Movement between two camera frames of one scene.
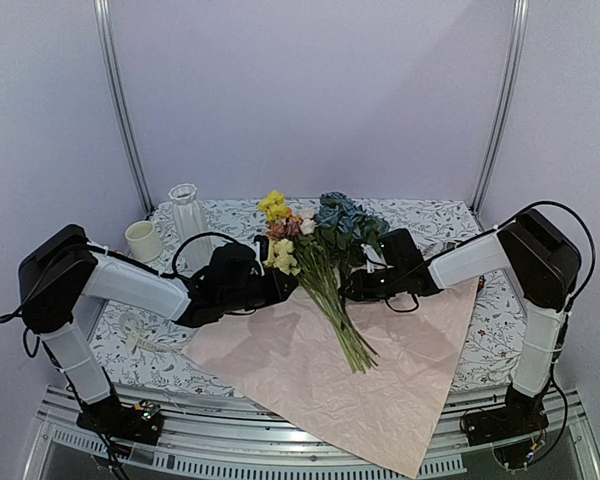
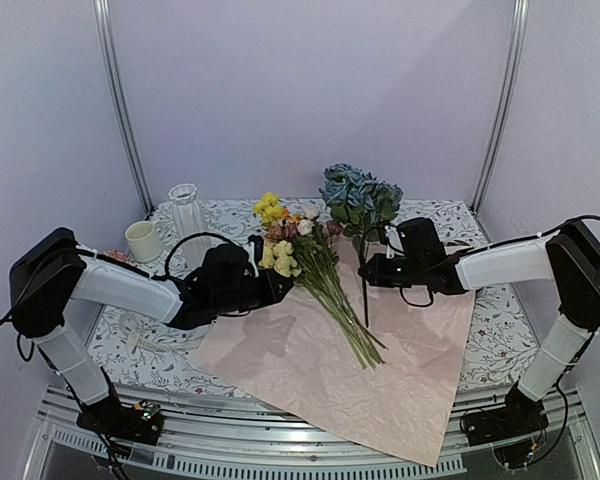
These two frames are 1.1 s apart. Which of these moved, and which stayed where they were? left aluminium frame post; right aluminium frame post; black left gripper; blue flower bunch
Moved: blue flower bunch
Stayed: black left gripper; right aluminium frame post; left aluminium frame post
